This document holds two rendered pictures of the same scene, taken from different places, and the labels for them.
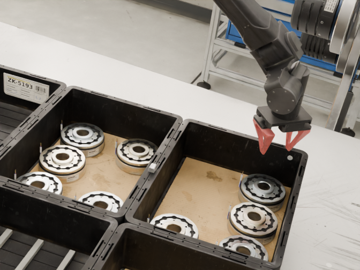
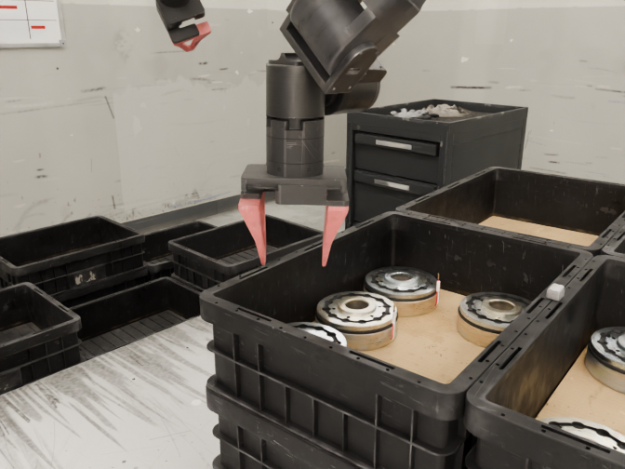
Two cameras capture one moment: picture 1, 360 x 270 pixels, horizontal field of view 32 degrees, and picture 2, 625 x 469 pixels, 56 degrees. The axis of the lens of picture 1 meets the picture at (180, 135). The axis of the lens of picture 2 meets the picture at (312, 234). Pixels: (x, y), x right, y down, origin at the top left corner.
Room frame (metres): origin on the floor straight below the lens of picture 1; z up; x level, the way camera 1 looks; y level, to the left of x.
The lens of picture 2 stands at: (1.63, 0.06, 1.19)
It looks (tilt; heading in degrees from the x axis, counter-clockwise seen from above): 19 degrees down; 206
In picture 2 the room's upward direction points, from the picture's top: straight up
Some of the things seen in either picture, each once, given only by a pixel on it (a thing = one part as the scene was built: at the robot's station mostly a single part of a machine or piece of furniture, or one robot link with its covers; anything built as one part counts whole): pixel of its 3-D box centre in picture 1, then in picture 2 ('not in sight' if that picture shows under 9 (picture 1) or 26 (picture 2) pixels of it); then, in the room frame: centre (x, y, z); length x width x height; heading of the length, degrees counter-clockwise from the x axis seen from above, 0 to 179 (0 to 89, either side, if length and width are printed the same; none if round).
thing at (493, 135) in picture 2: not in sight; (432, 218); (-0.71, -0.51, 0.45); 0.60 x 0.45 x 0.90; 162
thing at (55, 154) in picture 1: (62, 157); not in sight; (1.10, 0.25, 0.86); 0.05 x 0.05 x 0.01
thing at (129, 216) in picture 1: (224, 186); (411, 281); (1.02, -0.11, 0.92); 0.40 x 0.30 x 0.02; 167
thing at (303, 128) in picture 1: (286, 132); (276, 221); (1.13, -0.22, 1.01); 0.07 x 0.07 x 0.09; 25
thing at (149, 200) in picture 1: (220, 205); (409, 321); (1.02, -0.11, 0.87); 0.40 x 0.30 x 0.11; 167
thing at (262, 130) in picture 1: (271, 134); (312, 221); (1.11, -0.19, 1.01); 0.07 x 0.07 x 0.09; 25
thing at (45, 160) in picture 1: (62, 159); not in sight; (1.10, 0.25, 0.86); 0.10 x 0.10 x 0.01
